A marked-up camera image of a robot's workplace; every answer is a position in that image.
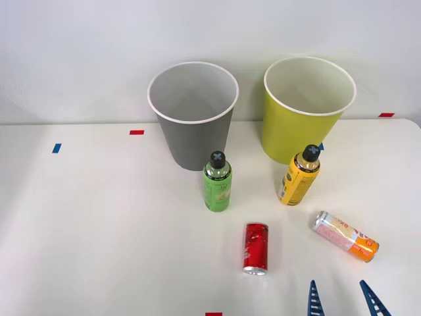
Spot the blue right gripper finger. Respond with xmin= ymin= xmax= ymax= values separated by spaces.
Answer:
xmin=359 ymin=279 xmax=393 ymax=316
xmin=307 ymin=279 xmax=326 ymax=316

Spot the orange and silver drink can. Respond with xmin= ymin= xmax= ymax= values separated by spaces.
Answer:
xmin=311 ymin=210 xmax=380 ymax=263

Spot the red drink can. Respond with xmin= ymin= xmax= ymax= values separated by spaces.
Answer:
xmin=242 ymin=222 xmax=270 ymax=277

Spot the yellow label plastic bottle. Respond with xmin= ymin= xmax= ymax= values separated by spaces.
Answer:
xmin=278 ymin=144 xmax=322 ymax=207

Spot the green label plastic bottle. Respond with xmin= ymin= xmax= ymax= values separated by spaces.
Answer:
xmin=203 ymin=151 xmax=234 ymax=213

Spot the yellow-green plastic waste bin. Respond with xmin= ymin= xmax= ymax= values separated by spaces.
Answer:
xmin=262 ymin=56 xmax=357 ymax=165

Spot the grey plastic waste bin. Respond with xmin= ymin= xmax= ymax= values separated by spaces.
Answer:
xmin=147 ymin=61 xmax=240 ymax=172

